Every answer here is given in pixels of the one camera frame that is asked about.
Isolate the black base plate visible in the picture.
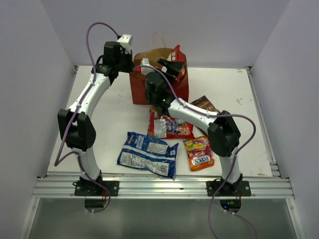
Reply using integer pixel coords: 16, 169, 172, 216
72, 177, 120, 197
206, 179, 252, 197

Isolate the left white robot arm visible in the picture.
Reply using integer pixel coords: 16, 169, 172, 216
54, 35, 134, 196

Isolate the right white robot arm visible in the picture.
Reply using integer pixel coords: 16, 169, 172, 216
141, 58, 243, 196

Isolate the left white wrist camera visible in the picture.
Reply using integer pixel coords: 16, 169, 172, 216
117, 34, 132, 53

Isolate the blue white snack bag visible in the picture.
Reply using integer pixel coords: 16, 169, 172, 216
117, 132, 179, 180

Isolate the red paper bag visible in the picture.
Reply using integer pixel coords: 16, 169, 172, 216
129, 45, 189, 105

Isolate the red white chips bag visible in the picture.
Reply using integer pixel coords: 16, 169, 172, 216
167, 45, 186, 82

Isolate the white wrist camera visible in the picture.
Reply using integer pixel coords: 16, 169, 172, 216
140, 58, 154, 76
117, 34, 132, 53

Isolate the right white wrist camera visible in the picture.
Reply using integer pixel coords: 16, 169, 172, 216
140, 58, 154, 76

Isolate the red assorted candy bag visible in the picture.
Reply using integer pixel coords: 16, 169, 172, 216
147, 107, 195, 139

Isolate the orange Fox's candy bag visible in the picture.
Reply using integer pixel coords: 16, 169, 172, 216
184, 136, 215, 171

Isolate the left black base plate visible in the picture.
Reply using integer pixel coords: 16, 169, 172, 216
72, 177, 120, 197

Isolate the brown kettle chips bag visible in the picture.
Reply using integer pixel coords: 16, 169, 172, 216
190, 95, 220, 136

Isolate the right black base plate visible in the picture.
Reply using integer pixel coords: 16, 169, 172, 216
206, 179, 252, 197

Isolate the aluminium front rail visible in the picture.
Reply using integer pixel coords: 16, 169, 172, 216
32, 174, 294, 199

